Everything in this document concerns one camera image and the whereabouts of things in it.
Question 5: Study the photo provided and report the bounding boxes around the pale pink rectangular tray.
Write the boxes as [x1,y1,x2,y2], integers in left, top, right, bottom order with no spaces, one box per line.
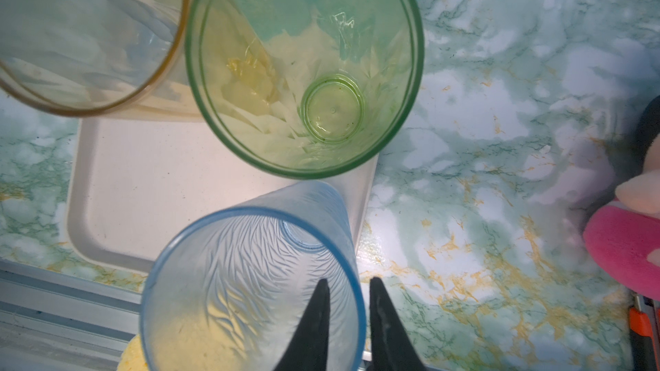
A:
[65,112,380,274]

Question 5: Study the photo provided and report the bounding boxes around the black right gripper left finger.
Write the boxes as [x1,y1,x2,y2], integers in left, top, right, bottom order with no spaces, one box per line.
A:
[275,278,331,371]

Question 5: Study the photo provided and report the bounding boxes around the yellow glass column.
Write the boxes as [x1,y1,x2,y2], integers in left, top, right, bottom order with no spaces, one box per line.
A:
[1,0,201,121]

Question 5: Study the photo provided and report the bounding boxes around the tall blue glass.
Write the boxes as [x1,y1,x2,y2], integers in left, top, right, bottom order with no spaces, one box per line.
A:
[139,181,366,370]

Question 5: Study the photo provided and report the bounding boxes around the pink plush doll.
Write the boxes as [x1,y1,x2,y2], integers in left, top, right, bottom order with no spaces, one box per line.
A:
[583,98,659,300]

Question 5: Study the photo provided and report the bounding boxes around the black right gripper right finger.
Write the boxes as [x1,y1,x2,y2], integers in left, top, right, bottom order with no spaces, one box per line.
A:
[370,277,426,371]

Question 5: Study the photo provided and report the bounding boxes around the green glass column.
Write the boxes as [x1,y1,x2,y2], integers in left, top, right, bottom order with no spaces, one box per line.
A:
[186,0,425,180]

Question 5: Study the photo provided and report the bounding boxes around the red black utility knife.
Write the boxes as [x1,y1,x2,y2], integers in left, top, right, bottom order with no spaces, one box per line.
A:
[628,292,660,371]

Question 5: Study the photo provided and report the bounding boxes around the aluminium front rail frame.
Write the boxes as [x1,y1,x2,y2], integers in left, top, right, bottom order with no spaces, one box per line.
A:
[1,260,141,370]

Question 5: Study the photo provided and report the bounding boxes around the yellow round sponge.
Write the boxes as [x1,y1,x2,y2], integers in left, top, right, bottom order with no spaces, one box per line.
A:
[116,335,149,371]

